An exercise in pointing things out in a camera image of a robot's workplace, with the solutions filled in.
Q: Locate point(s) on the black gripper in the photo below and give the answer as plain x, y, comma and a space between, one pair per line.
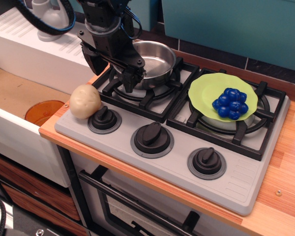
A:
101, 46

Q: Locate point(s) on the beige toy potato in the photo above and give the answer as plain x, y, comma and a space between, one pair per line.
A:
84, 101

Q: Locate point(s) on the blue blueberry cluster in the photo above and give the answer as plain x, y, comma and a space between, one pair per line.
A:
231, 104

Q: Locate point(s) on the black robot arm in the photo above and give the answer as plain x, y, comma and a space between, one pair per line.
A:
103, 12

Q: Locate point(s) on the stainless steel pot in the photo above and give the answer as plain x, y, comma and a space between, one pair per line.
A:
157, 59

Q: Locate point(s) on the left black stove knob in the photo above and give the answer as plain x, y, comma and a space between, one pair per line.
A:
104, 121

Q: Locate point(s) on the black stove knob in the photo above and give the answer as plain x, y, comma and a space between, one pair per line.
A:
104, 121
152, 141
206, 163

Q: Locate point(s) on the middle black stove knob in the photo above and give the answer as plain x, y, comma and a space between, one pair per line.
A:
152, 141

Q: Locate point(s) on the grey toy stove top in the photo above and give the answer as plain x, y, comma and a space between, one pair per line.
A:
236, 190

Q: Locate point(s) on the right black stove knob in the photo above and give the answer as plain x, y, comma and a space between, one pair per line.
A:
206, 163

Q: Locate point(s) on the grey toy faucet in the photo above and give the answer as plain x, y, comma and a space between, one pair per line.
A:
45, 11

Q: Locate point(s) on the white toy sink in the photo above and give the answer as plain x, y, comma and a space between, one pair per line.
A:
32, 71

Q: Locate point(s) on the orange plastic cup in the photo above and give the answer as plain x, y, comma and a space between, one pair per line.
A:
39, 113

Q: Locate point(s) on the right black burner grate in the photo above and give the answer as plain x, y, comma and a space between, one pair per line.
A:
254, 137

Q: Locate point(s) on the wood grain drawer front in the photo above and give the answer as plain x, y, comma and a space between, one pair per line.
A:
41, 197

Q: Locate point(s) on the left teal wall cabinet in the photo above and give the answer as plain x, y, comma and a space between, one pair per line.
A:
146, 11

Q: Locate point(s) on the black oven door handle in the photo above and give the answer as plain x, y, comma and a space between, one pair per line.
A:
186, 229

